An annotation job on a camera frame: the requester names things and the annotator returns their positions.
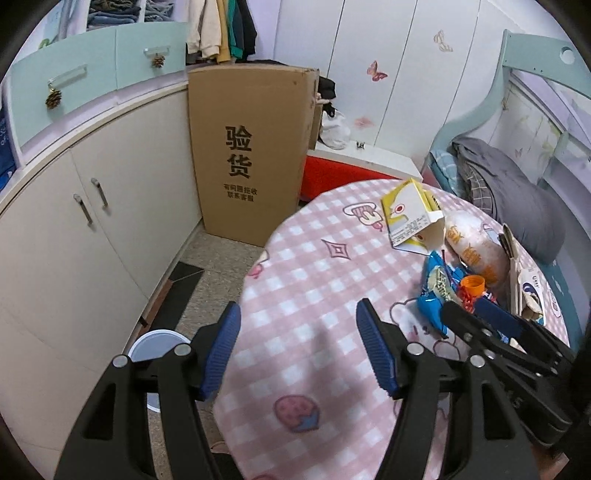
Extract white orange plastic bag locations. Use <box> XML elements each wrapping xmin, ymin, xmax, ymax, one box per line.
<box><xmin>446</xmin><ymin>211</ymin><xmax>509</xmax><ymax>288</ymax></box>

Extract yellow white paper carton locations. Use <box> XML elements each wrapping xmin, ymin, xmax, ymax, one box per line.
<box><xmin>381</xmin><ymin>179</ymin><xmax>446</xmax><ymax>256</ymax></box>

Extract white plastic trash bin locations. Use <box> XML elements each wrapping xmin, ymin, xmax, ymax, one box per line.
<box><xmin>127</xmin><ymin>329</ymin><xmax>190</xmax><ymax>414</ymax></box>

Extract orange plastic cup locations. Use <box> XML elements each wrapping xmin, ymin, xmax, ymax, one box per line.
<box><xmin>460</xmin><ymin>275</ymin><xmax>486</xmax><ymax>298</ymax></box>

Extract blue snack wrapper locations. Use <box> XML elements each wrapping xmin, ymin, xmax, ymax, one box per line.
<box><xmin>417</xmin><ymin>251</ymin><xmax>466</xmax><ymax>338</ymax></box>

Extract grey blanket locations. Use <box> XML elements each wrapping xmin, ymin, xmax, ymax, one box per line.
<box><xmin>453</xmin><ymin>136</ymin><xmax>566</xmax><ymax>264</ymax></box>

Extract pink checkered tablecloth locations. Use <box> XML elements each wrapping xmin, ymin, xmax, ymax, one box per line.
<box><xmin>212</xmin><ymin>178</ymin><xmax>570</xmax><ymax>480</ymax></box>

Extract beige floor cabinet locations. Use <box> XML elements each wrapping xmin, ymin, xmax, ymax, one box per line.
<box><xmin>1</xmin><ymin>89</ymin><xmax>200</xmax><ymax>479</ymax></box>

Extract red storage box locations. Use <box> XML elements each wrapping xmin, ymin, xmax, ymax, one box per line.
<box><xmin>300</xmin><ymin>156</ymin><xmax>394</xmax><ymax>201</ymax></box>

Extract blue shopping bag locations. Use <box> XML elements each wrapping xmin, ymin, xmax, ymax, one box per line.
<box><xmin>0</xmin><ymin>110</ymin><xmax>17</xmax><ymax>190</ymax></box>

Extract tall brown cardboard box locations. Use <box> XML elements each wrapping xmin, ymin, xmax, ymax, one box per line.
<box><xmin>187</xmin><ymin>63</ymin><xmax>318</xmax><ymax>247</ymax></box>

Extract left pine cone ornament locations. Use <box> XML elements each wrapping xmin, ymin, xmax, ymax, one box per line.
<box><xmin>45</xmin><ymin>88</ymin><xmax>62</xmax><ymax>110</ymax></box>

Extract pine cone ornament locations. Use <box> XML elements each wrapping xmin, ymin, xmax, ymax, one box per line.
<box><xmin>151</xmin><ymin>54</ymin><xmax>165</xmax><ymax>69</ymax></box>
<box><xmin>45</xmin><ymin>88</ymin><xmax>62</xmax><ymax>110</ymax></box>

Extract mint green drawer unit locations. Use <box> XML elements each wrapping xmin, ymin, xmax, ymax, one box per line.
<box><xmin>3</xmin><ymin>22</ymin><xmax>187</xmax><ymax>167</ymax></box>

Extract right pine cone ornament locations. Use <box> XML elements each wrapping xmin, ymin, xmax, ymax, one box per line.
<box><xmin>151</xmin><ymin>54</ymin><xmax>165</xmax><ymax>69</ymax></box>

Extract hanging clothes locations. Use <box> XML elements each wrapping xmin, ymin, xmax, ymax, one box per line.
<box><xmin>185</xmin><ymin>0</ymin><xmax>257</xmax><ymax>64</ymax></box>

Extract folded clothes stack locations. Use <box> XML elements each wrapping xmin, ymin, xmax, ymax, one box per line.
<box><xmin>87</xmin><ymin>0</ymin><xmax>175</xmax><ymax>30</ymax></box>

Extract teal bed frame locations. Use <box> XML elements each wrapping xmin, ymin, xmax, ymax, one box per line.
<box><xmin>426</xmin><ymin>30</ymin><xmax>590</xmax><ymax>346</ymax></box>

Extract white plastic bag by wall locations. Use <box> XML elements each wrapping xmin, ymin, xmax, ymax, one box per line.
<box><xmin>320</xmin><ymin>110</ymin><xmax>351</xmax><ymax>150</ymax></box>

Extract left cabinet door handle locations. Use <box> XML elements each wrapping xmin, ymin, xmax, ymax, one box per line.
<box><xmin>73</xmin><ymin>194</ymin><xmax>93</xmax><ymax>227</ymax></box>

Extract cabinet door handle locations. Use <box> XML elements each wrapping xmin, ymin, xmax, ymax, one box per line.
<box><xmin>90</xmin><ymin>177</ymin><xmax>109</xmax><ymax>210</ymax></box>
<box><xmin>73</xmin><ymin>194</ymin><xmax>93</xmax><ymax>227</ymax></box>

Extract right cabinet door handle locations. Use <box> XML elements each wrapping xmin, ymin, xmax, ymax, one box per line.
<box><xmin>90</xmin><ymin>177</ymin><xmax>109</xmax><ymax>210</ymax></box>

